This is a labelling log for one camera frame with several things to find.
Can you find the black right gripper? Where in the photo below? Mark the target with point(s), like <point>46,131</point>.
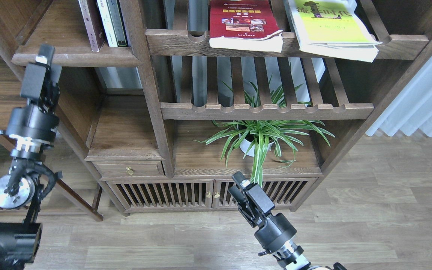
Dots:
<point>275,233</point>

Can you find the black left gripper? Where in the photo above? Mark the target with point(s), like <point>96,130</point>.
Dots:
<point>34,126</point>

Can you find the maroon book white characters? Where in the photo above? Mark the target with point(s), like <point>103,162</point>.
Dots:
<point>93,24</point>

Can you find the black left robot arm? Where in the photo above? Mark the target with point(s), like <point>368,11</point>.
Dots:
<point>29,181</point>

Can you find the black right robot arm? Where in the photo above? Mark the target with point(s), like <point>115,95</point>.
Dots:
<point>302,263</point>

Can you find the red book on shelf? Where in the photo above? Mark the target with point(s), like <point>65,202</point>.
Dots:
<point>244,25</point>

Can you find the yellow-green book on shelf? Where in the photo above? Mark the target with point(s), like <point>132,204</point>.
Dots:
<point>330,28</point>

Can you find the brass cabinet door knobs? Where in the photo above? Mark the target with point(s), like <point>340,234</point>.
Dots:
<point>212,195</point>

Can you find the wooden side table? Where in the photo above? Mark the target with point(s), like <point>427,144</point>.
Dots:
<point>10,98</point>

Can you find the white plant pot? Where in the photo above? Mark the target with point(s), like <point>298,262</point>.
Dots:
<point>249,151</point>

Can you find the white upright book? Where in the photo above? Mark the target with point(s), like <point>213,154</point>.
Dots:
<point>107,23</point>

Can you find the dark green upright book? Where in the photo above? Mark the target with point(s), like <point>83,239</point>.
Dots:
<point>117,22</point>

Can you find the green spider plant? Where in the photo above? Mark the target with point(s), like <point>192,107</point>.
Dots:
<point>262,132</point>

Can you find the dark wooden bookshelf cabinet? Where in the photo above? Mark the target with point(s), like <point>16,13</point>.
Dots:
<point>145,106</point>

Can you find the brass drawer knob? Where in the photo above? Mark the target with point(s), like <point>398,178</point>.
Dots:
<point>129,171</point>

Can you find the white curtain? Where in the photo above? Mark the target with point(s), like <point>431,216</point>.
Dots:
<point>411,110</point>

